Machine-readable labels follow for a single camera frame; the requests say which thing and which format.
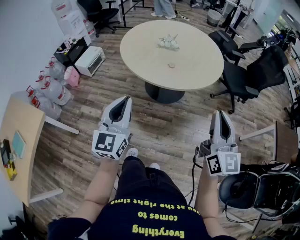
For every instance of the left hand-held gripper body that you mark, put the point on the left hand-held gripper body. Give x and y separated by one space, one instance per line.
110 143

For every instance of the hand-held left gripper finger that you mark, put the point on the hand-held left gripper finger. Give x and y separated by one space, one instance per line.
107 112
128 114

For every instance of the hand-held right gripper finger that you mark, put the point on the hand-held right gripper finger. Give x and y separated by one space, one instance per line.
214 126
230 131

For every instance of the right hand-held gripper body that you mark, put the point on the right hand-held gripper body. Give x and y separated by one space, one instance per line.
222 161

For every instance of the person's right forearm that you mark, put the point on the person's right forearm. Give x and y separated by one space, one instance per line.
206 194

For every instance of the person's left forearm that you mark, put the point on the person's left forearm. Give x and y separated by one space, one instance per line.
100 182

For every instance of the person's white shoe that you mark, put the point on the person's white shoe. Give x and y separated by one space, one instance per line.
154 166
132 152

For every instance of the black open equipment case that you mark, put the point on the black open equipment case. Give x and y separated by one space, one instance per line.
236 189

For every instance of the black round table base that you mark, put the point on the black round table base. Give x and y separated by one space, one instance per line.
164 95

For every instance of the pink bag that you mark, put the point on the pink bag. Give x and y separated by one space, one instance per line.
72 76

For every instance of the black mesh office chair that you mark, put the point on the black mesh office chair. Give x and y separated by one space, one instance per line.
236 79

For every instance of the person's black trousers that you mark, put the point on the person's black trousers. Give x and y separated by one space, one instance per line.
145 182

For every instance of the clear plastic water jug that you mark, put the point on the clear plastic water jug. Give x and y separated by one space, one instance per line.
44 78
62 8
57 92
57 70
90 29
45 106

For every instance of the white toaster oven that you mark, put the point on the white toaster oven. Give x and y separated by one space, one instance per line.
87 59

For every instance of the dark wooden desk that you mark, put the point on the dark wooden desk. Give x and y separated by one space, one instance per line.
286 143

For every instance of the black box appliance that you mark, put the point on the black box appliance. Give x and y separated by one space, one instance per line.
75 52

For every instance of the tray of small items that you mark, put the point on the tray of small items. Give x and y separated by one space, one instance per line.
61 48

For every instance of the white plastic bag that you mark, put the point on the white plastic bag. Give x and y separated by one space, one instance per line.
70 40

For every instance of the white artificial flower bouquet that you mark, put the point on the white artificial flower bouquet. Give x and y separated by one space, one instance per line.
168 42

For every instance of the light wooden desk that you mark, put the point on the light wooden desk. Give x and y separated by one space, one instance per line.
23 122

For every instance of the teal notebook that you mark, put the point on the teal notebook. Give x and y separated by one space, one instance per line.
18 144

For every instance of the person's navy printed t-shirt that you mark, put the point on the person's navy printed t-shirt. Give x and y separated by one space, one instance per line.
152 225

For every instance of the whiteboard on black stand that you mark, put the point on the whiteboard on black stand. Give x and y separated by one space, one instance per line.
123 14

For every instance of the yellow small object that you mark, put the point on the yellow small object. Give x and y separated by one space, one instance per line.
11 172

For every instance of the black handheld device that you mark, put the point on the black handheld device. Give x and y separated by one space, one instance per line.
5 153

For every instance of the mesh waste bin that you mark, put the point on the mesh waste bin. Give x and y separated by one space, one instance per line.
213 17

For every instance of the white power strip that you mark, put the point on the white power strip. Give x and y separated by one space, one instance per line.
184 18

